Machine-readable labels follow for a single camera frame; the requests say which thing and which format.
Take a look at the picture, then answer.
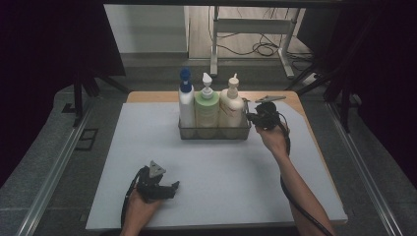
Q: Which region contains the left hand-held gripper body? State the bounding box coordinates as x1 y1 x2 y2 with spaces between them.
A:
136 160 176 204

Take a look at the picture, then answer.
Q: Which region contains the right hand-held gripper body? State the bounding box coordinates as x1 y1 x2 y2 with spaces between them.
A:
254 94 287 131

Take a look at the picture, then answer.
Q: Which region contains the cream ribbed pump bottle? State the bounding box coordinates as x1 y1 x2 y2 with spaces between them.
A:
218 73 246 130

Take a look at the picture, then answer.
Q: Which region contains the dark mesh basket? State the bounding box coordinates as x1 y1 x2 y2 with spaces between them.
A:
177 97 253 141

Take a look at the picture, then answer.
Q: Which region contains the green bottle with white pump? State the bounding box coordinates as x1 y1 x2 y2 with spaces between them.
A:
194 72 221 131

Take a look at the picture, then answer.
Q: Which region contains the white bottle with blue pump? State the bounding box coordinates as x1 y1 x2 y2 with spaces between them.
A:
177 67 197 130

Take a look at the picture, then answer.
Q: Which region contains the person's left hand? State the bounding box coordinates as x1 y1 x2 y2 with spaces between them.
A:
123 189 163 226

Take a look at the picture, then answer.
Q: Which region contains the person's right hand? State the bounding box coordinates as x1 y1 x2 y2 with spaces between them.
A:
255 122 291 158

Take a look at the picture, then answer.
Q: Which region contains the pale blue table mat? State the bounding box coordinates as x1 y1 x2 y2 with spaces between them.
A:
86 100 348 230

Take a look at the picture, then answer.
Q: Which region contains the white power strip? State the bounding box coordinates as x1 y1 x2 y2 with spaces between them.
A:
302 72 320 87

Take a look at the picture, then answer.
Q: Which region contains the wooden table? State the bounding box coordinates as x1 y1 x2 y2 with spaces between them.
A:
126 90 348 230

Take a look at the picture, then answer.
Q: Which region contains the black tripod stand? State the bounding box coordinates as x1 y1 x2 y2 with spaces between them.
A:
72 65 132 128

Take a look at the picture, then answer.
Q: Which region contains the dark curtain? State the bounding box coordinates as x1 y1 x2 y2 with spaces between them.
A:
296 0 417 190
0 0 126 188

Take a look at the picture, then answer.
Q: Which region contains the white partition panel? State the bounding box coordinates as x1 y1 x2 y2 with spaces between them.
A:
103 4 191 54

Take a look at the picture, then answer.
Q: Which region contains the right hand-held gripper cable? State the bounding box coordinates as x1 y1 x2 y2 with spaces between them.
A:
276 111 328 236

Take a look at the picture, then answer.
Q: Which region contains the hand-held gripper cable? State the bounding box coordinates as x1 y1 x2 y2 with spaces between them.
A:
276 111 328 236
120 167 146 230

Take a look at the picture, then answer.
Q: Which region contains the left hand-held gripper cable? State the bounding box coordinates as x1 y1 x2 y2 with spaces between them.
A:
120 167 146 230

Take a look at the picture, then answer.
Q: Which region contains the black floor cable bundle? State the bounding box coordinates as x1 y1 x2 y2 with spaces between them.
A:
214 6 316 63

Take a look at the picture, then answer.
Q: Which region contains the black frame stand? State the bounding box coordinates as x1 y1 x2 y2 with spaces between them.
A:
284 58 362 134

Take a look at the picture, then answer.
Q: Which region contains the large black floor bracket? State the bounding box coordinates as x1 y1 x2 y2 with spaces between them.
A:
74 127 99 151

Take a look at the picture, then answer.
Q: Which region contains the white desk frame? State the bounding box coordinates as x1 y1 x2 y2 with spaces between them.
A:
209 5 301 80

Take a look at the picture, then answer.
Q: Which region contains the metal floor rail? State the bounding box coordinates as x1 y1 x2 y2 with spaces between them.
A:
16 96 97 236
326 101 406 236

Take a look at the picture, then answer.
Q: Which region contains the small black floor bracket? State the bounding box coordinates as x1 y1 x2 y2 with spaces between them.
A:
61 102 78 114

